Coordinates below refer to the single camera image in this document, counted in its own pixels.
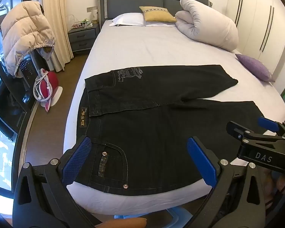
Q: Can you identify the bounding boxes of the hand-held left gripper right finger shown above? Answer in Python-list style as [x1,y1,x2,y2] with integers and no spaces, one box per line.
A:
[186,136,268,228]

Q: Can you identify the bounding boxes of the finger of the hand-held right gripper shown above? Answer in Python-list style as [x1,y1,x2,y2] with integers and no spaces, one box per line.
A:
[226,121,285,148]
[258,116,285,136]

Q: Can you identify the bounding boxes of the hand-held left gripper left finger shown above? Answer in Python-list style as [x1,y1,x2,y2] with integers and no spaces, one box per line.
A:
[12,136,95,228]

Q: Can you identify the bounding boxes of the black denim pants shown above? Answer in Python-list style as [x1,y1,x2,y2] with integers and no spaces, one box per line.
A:
[76,65,266,194]

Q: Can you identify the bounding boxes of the person's left hand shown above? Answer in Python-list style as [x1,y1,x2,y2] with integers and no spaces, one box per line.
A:
[95,218,148,228]

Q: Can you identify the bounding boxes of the purple cushion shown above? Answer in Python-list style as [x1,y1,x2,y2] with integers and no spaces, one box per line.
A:
[235,54,273,82]

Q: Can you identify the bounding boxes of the red garment steamer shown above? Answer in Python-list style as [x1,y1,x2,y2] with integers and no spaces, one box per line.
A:
[33,68,63,112]

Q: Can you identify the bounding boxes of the dark chair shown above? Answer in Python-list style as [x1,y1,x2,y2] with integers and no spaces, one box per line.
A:
[14,50,54,100]

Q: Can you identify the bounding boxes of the white wardrobe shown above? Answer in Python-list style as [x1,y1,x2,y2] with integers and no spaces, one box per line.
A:
[224,0,285,95]

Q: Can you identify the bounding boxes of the rolled white duvet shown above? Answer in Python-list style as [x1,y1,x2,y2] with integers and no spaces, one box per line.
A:
[175,0,239,51]

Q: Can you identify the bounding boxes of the bed with white sheet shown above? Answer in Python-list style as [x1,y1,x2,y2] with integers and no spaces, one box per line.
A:
[63,19,285,216]

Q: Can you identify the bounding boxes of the grey nightstand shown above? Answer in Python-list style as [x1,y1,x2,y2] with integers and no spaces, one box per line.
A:
[68,26,101,51]

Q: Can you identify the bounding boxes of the beige puffer jacket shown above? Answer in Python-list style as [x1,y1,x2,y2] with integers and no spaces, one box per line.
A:
[1,1,56,78]

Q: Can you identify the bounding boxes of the cream curtain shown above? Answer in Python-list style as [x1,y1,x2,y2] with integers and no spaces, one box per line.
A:
[41,0,74,72]

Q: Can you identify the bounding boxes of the yellow pillow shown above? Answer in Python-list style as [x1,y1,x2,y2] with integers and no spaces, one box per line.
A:
[139,6,177,22]

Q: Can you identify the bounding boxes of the white pillow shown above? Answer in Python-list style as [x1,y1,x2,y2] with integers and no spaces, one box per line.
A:
[109,13,177,27]

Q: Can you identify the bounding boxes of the black wardrobe handle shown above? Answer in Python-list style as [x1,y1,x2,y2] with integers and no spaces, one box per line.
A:
[260,6,272,51]
[235,0,241,27]
[237,0,244,27]
[264,7,275,51]

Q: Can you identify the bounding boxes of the white wire rack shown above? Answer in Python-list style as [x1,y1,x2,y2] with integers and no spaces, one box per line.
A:
[66,14,93,29]

